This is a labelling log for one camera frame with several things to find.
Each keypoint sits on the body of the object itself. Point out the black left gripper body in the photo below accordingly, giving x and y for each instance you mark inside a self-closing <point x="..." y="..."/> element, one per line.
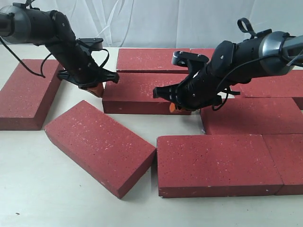
<point x="80" y="68"/>

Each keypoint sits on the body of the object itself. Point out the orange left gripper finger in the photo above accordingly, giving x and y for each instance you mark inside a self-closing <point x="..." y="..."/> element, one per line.
<point x="97" y="91"/>

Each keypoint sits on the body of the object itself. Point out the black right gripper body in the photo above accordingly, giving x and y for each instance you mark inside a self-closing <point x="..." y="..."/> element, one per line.
<point x="196" y="91"/>

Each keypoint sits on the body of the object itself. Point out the speckled red brick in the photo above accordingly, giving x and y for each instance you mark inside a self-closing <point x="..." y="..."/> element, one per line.
<point x="133" y="94"/>

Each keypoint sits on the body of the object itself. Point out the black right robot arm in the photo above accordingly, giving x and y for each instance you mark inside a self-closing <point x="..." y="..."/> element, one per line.
<point x="265" y="55"/>

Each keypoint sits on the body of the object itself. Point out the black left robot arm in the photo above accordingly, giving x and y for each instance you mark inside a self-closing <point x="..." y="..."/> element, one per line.
<point x="20" y="23"/>

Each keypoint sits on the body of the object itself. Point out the back right row brick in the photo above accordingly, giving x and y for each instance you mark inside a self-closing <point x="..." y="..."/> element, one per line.
<point x="208" y="52"/>

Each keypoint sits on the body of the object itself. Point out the third row red brick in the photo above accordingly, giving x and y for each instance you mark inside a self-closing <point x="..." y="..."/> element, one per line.
<point x="254" y="116"/>

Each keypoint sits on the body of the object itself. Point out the back left row brick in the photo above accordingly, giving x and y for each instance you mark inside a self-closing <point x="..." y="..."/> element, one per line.
<point x="147" y="60"/>

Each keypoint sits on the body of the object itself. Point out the right middle row brick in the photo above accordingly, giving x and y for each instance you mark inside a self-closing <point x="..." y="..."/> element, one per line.
<point x="289" y="85"/>

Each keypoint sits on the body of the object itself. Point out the blue white backdrop curtain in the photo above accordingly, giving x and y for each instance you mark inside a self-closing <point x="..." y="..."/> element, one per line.
<point x="175" y="23"/>

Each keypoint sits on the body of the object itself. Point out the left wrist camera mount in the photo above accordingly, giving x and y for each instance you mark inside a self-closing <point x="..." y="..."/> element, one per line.
<point x="92" y="44"/>

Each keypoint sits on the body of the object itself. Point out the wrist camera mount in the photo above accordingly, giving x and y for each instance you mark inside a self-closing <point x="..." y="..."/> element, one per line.
<point x="194" y="62"/>
<point x="92" y="44"/>

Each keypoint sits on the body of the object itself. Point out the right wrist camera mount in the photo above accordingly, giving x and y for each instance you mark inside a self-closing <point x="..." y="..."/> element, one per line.
<point x="194" y="62"/>

